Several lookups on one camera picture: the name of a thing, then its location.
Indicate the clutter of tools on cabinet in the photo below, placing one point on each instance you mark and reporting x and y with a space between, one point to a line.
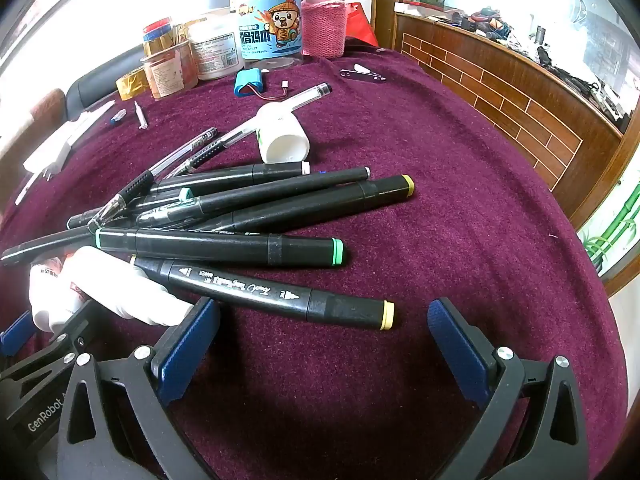
500 20

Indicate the jar with red lid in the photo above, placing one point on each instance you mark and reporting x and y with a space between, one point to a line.
157 35

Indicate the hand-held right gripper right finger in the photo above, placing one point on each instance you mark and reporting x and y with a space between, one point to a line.
460 350

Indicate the gold tape roll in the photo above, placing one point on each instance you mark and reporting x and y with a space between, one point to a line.
131 86

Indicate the maroon velvet tablecloth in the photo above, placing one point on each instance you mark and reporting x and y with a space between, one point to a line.
400 260

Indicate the clear gel pen black grip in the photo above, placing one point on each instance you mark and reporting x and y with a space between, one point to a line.
310 95
135 186

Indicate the black marker olive caps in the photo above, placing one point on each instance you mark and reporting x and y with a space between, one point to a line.
310 205

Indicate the small silver tube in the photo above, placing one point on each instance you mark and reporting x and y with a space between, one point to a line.
140 116

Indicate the bamboo wall sticker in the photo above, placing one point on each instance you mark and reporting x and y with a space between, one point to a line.
612 230

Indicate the wooden brick-pattern cabinet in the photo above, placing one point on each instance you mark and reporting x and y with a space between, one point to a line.
500 95

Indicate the white plastic tube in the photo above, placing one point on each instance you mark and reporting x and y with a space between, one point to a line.
282 132

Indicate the black marker yellow caps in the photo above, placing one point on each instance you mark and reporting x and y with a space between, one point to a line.
250 287

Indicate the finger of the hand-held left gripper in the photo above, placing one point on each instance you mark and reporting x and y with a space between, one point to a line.
15 336

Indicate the metal nail clippers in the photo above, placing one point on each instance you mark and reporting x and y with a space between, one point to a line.
365 75

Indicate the black marker pale pink caps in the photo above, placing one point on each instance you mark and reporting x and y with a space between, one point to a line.
235 176

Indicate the white plastic jar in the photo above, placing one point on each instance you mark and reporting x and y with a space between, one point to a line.
215 52

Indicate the clear jar blue cartoon label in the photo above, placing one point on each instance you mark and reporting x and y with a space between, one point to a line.
270 30

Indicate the red bag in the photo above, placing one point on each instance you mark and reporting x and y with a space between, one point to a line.
360 25

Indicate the black leather chair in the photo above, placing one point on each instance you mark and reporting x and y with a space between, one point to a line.
95 82

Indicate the person's left hand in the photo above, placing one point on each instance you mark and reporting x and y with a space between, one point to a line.
110 280

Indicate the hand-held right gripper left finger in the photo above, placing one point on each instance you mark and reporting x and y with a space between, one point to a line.
187 345

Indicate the clear plastic cup orange contents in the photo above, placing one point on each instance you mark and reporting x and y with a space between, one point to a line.
167 75

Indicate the black marker green caps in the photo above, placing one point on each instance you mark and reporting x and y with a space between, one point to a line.
200 246

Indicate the white plastic adapter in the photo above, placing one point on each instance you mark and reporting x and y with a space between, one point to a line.
60 145

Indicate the bottle with pink knitted sleeve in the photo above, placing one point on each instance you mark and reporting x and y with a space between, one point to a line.
324 25

